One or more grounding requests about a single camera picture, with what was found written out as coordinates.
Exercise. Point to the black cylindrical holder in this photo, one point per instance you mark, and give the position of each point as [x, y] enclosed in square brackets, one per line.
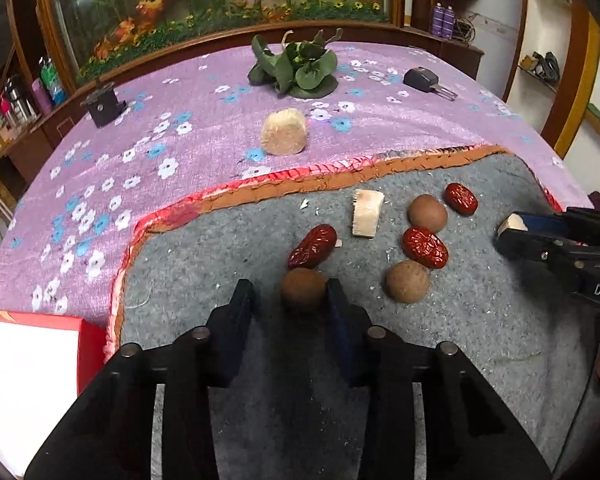
[102, 107]

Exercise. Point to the grey felt mat red edge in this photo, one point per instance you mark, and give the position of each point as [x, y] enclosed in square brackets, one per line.
[480, 320]

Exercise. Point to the red jujube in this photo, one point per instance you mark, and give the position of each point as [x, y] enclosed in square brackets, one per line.
[312, 252]
[461, 199]
[425, 247]

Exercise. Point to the steel thermos flask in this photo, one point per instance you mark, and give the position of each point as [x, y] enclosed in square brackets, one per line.
[15, 100]

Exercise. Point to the purple floral tablecloth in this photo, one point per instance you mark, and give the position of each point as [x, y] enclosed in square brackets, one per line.
[205, 125]

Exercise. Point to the black car key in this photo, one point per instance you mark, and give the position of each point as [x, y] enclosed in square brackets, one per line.
[425, 80]

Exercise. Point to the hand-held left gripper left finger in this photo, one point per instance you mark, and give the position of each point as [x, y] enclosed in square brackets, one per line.
[242, 330]

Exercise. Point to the pink bottle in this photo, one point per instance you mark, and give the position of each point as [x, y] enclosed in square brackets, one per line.
[41, 95]

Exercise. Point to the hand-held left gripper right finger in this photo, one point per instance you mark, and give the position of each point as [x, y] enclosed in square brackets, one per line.
[342, 340]

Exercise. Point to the brown longan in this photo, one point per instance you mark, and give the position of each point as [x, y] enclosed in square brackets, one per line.
[302, 287]
[407, 282]
[425, 212]

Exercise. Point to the dark tool on shelf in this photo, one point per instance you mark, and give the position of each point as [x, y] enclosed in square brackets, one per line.
[547, 65]

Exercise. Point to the green bottle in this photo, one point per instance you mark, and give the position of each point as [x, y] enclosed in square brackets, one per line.
[52, 80]

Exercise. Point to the white yam piece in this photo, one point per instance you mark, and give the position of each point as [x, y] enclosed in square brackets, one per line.
[367, 212]
[509, 222]

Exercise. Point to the beige round fibrous block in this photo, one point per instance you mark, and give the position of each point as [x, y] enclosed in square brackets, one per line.
[285, 132]

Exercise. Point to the green artificial leaf plant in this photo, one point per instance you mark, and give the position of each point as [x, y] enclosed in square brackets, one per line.
[300, 67]

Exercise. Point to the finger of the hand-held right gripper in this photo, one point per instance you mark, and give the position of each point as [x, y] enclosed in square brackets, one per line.
[537, 223]
[535, 247]

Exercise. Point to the red box white inside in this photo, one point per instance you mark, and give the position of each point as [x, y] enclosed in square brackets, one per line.
[92, 340]

